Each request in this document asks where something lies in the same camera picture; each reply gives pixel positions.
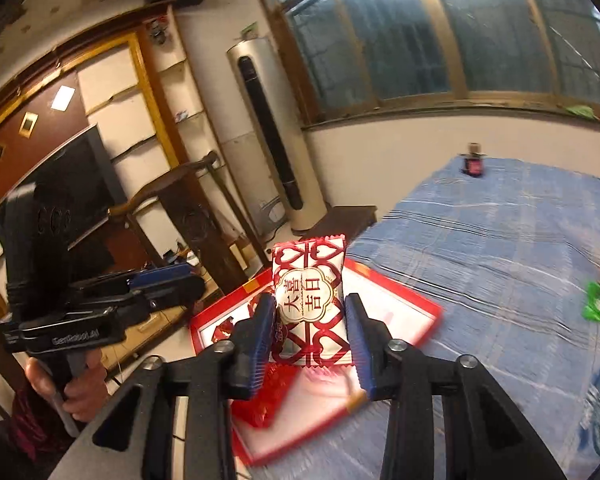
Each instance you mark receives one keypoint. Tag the green white label card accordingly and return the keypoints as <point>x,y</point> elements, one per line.
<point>250,30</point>

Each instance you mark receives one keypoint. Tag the small dark red snack packet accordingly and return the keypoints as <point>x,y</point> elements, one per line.
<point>225,330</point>

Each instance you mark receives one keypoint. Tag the barred window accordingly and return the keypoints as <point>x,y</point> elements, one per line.
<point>405,35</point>

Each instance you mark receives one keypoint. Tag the black monitor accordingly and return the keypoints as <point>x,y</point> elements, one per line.
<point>65,195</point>

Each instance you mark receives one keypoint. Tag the white wall shelf unit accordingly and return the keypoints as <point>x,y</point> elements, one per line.
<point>145,85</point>

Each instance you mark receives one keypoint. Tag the wooden chair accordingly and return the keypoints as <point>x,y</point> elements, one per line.
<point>155,187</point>

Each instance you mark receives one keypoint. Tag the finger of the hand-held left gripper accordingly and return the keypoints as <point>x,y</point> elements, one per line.
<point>165,272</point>
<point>130,305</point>

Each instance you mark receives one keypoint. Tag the tower air conditioner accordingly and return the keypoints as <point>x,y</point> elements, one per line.
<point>270,135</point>

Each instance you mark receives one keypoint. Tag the red wall poster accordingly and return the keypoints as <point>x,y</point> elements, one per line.
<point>157,27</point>

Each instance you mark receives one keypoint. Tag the small dark red bottle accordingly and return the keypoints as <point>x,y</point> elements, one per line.
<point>474,160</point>

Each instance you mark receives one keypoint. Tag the dark wooden stool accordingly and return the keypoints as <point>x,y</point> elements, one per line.
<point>350,220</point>

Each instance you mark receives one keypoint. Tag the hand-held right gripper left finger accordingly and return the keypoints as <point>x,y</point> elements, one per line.
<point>260,340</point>

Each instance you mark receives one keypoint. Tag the green snack packet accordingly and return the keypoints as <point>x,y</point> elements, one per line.
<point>596,302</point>

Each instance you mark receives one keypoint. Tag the person's left hand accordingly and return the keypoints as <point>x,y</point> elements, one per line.
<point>80,395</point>

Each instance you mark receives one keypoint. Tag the red shallow box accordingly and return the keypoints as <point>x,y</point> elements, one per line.
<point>395,310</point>

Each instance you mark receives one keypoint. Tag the heart patterned snack packet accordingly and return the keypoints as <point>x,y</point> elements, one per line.
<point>310,300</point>

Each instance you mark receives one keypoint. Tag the green cloth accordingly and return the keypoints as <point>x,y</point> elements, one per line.
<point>580,110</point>

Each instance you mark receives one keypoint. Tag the person's left forearm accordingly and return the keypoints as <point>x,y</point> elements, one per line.
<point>25,425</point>

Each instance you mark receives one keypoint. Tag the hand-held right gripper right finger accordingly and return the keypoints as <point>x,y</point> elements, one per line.
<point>360,345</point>

